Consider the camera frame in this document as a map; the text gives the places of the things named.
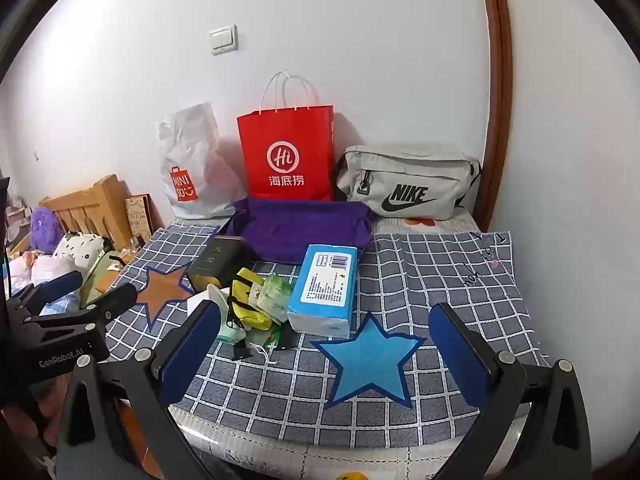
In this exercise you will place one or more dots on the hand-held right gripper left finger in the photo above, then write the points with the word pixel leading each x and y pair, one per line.
pixel 192 355

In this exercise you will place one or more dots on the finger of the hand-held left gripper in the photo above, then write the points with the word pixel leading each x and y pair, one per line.
pixel 55 285
pixel 107 302

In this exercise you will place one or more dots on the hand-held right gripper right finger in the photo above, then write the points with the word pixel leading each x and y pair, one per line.
pixel 457 355

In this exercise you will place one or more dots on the green sachet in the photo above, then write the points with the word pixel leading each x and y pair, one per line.
pixel 272 337

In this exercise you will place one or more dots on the green wet wipes packet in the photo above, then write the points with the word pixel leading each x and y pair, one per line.
pixel 275 295

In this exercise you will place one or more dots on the purple towel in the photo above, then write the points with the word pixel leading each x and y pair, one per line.
pixel 305 232

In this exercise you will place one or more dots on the pastel bedding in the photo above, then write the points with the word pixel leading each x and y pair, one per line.
pixel 40 270

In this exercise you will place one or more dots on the light green bedding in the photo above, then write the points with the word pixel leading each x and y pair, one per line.
pixel 97 277

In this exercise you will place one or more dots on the polka-dot pillow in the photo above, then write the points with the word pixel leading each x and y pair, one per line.
pixel 80 252

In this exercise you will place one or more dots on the purple plush toy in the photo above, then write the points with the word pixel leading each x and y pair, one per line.
pixel 45 232

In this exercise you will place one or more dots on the grey checkered star blanket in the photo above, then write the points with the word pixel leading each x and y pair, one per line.
pixel 425 280

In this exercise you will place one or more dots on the wooden headboard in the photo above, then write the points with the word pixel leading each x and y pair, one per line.
pixel 90 210

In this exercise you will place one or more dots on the dark green box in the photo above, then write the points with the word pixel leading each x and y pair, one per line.
pixel 217 262

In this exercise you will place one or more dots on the blue tissue pack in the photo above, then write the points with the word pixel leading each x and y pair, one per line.
pixel 325 290

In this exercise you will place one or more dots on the white plastic shopping bag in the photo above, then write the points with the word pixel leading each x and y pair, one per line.
pixel 192 170

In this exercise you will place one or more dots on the yellow round object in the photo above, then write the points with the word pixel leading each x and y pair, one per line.
pixel 352 475

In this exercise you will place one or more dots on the grey waist bag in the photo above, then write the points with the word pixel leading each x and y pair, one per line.
pixel 405 185

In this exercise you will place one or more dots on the red paper bag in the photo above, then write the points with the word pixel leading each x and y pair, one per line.
pixel 287 155

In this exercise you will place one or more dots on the white light switch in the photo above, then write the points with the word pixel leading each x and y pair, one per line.
pixel 223 40

